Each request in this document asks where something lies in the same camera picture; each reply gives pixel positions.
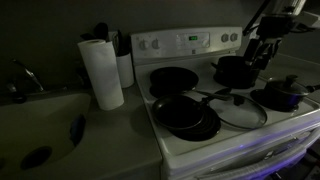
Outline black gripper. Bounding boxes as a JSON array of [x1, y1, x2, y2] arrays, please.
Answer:
[[242, 15, 296, 71]]

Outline large glass pot lid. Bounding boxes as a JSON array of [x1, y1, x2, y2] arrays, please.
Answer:
[[208, 88, 268, 131]]

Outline big black pot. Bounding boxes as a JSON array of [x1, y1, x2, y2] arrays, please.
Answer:
[[211, 55, 264, 90]]

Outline small pot lid with knob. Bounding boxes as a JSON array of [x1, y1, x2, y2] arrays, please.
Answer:
[[265, 74, 312, 98]]

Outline small black pot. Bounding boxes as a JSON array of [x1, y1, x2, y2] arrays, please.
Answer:
[[262, 84, 320, 112]]

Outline large black frying pan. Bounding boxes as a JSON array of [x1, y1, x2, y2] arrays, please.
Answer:
[[149, 66, 200, 95]]

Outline black coil stove burner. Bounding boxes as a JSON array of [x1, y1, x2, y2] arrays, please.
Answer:
[[168, 106, 222, 142]]

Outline white electric stove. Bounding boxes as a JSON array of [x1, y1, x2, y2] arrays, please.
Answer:
[[130, 26, 320, 180]]

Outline small black frying pan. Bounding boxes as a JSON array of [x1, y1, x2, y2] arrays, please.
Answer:
[[151, 90, 233, 131]]

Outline white utensil holder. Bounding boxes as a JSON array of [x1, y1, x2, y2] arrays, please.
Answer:
[[114, 52, 136, 89]]

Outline black kitchen utensils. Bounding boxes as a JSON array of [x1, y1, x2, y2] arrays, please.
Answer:
[[79, 21, 133, 57]]

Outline white paper towel roll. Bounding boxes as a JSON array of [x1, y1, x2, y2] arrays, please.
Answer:
[[77, 39, 126, 112]]

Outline blue sponge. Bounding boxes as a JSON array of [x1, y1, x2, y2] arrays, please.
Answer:
[[69, 113, 87, 147]]

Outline metal sink faucet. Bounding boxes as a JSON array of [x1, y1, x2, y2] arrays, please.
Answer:
[[5, 58, 45, 98]]

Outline white kitchen sink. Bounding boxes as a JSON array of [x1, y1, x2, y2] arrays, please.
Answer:
[[0, 92, 93, 178]]

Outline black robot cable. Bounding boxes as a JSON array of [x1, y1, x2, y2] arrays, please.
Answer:
[[242, 0, 272, 37]]

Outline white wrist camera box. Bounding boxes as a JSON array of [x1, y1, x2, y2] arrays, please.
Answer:
[[293, 11, 320, 30]]

